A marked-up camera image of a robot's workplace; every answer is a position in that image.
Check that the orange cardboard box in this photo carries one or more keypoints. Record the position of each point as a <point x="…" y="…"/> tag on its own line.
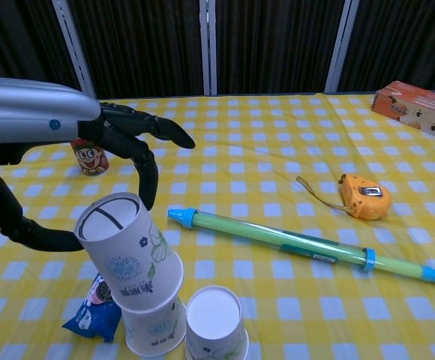
<point x="416" y="108"/>

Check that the white paper cup blue print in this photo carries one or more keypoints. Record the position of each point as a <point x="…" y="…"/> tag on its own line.
<point x="153" y="330"/>

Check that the red cartoon drink can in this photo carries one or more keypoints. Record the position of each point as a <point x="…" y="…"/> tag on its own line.
<point x="90" y="161"/>

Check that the black pleated curtain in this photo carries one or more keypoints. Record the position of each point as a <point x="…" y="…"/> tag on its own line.
<point x="146" y="45"/>

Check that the silver and black left hand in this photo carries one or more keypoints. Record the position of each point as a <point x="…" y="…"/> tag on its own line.
<point x="22" y="112"/>

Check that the white paper cup green flower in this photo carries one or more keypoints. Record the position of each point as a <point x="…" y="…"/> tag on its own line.
<point x="213" y="318"/>

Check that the yellow checkered tablecloth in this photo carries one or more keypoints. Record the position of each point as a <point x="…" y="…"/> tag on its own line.
<point x="262" y="131"/>

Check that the orange tape measure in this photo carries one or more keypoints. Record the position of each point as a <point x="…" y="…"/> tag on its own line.
<point x="367" y="202"/>

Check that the white metal post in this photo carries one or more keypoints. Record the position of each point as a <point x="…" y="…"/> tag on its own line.
<point x="339" y="45"/>
<point x="75" y="52"/>
<point x="208" y="45"/>

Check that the green and blue water squirter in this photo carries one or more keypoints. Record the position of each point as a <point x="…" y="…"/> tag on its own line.
<point x="277" y="236"/>

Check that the blue cookie packet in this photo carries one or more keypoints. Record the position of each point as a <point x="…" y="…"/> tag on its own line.
<point x="93" y="318"/>

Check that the white paper cup black-lined base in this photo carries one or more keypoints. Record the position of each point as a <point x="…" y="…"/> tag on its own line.
<point x="127" y="255"/>

